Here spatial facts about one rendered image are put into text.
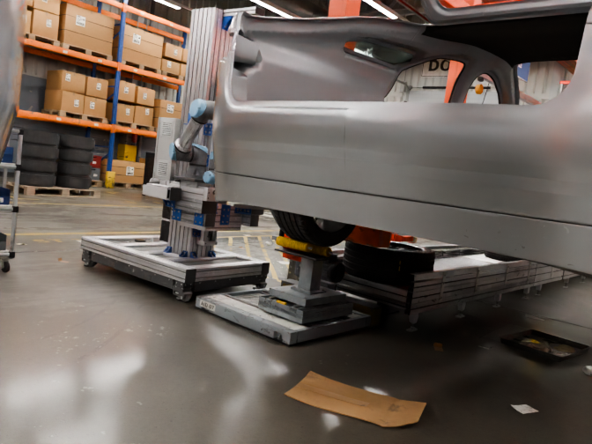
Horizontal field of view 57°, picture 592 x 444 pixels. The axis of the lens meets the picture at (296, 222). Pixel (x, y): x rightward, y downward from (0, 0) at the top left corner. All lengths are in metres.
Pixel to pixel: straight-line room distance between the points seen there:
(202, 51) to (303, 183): 2.26
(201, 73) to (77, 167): 6.71
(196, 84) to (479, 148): 2.79
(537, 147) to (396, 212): 0.49
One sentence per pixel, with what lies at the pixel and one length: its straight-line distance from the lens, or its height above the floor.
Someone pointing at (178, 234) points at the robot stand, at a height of 0.38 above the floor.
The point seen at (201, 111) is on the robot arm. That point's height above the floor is 1.24.
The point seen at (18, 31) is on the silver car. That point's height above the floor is 1.04.
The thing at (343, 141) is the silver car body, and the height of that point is 1.07.
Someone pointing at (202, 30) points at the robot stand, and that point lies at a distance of 4.18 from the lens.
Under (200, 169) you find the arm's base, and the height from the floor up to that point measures 0.88.
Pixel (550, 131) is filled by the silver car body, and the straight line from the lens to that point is 1.61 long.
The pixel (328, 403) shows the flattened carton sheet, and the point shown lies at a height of 0.01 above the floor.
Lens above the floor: 0.95
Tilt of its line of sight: 5 degrees down
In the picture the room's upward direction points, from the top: 7 degrees clockwise
